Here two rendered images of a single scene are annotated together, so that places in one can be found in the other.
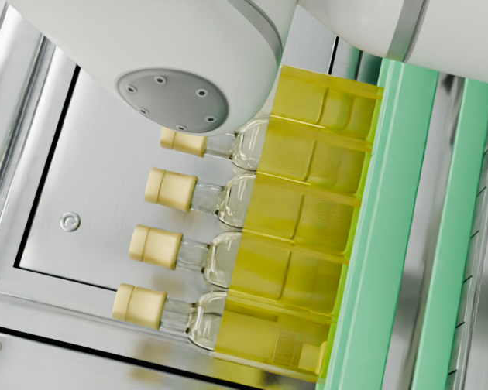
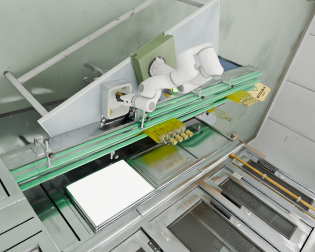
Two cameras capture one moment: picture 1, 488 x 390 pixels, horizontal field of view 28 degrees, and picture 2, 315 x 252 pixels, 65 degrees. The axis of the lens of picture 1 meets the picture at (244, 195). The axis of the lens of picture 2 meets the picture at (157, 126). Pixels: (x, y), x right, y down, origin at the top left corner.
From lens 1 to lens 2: 172 cm
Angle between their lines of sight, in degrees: 71
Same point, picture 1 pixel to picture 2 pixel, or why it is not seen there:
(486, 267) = (161, 100)
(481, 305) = (164, 99)
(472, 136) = not seen: hidden behind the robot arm
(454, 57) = not seen: hidden behind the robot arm
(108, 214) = (182, 157)
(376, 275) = (170, 106)
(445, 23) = not seen: hidden behind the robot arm
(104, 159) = (179, 161)
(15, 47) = (183, 180)
